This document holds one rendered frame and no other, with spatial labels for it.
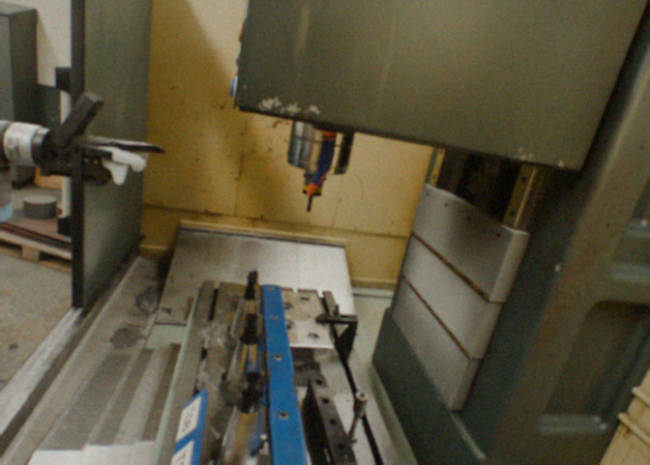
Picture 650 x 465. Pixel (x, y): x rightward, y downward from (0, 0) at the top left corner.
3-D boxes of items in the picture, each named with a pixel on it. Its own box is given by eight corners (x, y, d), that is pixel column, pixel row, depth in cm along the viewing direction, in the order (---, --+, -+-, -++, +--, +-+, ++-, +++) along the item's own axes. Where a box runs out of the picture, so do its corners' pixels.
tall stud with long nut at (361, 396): (345, 444, 84) (358, 397, 80) (342, 433, 87) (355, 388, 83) (357, 444, 85) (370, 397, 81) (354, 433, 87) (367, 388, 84)
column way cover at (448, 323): (448, 414, 99) (513, 232, 84) (387, 314, 143) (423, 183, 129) (464, 414, 100) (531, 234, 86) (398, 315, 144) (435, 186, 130)
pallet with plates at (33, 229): (161, 248, 365) (163, 212, 354) (98, 281, 289) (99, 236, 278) (53, 219, 381) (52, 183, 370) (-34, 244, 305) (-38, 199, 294)
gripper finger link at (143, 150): (158, 169, 84) (112, 169, 78) (160, 143, 83) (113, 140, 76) (163, 173, 82) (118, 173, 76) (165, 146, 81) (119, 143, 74)
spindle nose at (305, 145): (352, 179, 90) (363, 129, 86) (285, 168, 87) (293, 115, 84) (341, 167, 105) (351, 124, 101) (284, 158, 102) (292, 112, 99)
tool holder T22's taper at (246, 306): (253, 343, 60) (260, 306, 58) (226, 338, 60) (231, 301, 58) (259, 328, 64) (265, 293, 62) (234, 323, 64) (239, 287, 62)
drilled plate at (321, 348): (245, 359, 98) (247, 342, 97) (246, 301, 125) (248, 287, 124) (329, 362, 104) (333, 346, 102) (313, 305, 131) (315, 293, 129)
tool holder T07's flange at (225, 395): (258, 417, 49) (261, 401, 49) (212, 411, 49) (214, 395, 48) (264, 383, 55) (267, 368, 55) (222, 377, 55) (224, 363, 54)
